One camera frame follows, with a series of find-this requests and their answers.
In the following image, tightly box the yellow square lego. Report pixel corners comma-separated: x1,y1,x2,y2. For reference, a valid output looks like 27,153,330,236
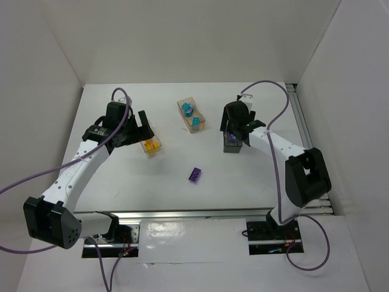
144,142,154,152

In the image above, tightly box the teal 2x4 lego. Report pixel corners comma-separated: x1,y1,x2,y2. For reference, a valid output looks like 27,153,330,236
191,117,201,131

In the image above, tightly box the teal flower face lego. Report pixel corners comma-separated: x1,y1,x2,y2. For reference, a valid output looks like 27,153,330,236
181,103,194,117

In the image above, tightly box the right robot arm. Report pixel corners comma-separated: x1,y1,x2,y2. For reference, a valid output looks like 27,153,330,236
220,101,332,235

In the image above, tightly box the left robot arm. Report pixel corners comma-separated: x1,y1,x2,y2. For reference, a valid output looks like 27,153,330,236
23,102,154,249

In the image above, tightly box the clear plastic container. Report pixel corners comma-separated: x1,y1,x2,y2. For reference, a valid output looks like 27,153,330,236
136,114,162,158

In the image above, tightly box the dark grey plastic container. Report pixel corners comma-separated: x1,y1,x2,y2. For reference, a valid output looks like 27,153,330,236
223,131,243,153

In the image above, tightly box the purple 2x4 lego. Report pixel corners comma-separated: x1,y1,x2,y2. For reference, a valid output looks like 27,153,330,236
188,167,202,183

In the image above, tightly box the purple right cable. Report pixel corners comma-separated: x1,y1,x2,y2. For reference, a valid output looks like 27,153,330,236
239,80,330,271

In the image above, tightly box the purple cable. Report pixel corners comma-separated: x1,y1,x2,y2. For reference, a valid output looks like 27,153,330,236
239,80,330,271
0,88,132,292

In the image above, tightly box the aluminium rail front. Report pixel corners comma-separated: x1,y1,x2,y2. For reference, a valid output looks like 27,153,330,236
97,204,332,226

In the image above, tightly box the aluminium rail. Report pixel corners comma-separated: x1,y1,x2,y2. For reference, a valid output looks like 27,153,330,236
286,83,334,215
97,204,332,226

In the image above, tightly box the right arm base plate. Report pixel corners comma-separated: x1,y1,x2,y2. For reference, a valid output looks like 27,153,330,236
241,221,304,256

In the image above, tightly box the aluminium rail right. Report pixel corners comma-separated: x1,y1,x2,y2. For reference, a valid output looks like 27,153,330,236
286,83,334,215

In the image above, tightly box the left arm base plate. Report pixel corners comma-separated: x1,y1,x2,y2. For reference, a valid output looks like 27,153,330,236
81,220,140,259

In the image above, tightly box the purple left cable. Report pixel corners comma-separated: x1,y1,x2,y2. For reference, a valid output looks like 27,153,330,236
0,88,132,292

